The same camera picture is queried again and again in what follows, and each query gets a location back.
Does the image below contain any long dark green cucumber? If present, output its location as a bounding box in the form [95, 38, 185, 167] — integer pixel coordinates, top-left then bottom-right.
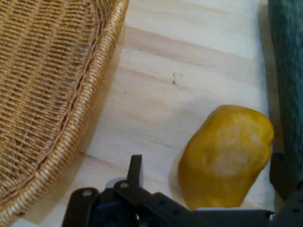
[267, 0, 303, 190]

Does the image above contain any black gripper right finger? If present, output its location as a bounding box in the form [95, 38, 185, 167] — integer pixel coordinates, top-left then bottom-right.
[269, 152, 303, 227]

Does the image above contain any woven wicker basket with handles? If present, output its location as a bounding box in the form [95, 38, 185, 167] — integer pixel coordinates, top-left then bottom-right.
[0, 0, 130, 226]

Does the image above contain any wooden cutting board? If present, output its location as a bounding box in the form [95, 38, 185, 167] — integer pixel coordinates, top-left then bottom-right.
[21, 0, 285, 223]

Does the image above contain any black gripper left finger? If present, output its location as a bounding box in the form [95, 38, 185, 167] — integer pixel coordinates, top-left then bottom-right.
[63, 154, 195, 227]

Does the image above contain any bell pepper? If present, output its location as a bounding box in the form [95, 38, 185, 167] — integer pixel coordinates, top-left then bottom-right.
[177, 105, 275, 212]

